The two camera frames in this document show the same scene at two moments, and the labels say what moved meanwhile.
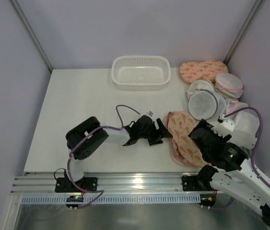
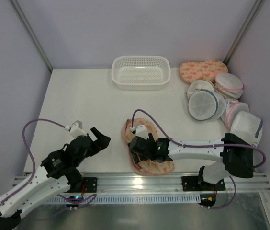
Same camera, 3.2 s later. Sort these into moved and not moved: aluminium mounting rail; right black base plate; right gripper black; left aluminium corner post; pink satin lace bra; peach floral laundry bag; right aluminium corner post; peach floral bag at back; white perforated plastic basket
Moved: peach floral laundry bag; right gripper black; pink satin lace bra
Not moved: right black base plate; peach floral bag at back; aluminium mounting rail; right aluminium corner post; white perforated plastic basket; left aluminium corner post
